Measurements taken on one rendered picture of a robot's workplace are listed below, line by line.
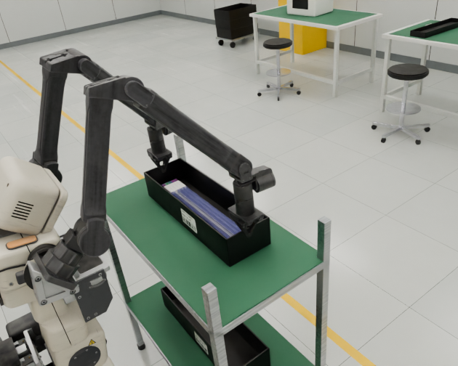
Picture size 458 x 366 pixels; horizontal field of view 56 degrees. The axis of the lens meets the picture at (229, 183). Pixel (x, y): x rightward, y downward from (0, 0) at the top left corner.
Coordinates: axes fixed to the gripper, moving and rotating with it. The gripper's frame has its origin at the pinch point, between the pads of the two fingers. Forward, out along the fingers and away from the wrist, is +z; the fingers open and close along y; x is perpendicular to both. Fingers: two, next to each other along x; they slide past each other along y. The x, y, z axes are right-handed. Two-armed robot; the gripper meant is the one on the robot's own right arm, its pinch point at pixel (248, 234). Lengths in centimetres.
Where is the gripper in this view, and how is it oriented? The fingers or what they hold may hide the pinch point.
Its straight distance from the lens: 137.9
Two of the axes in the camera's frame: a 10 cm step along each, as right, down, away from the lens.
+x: -8.0, 3.9, -4.5
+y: -5.8, -3.7, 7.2
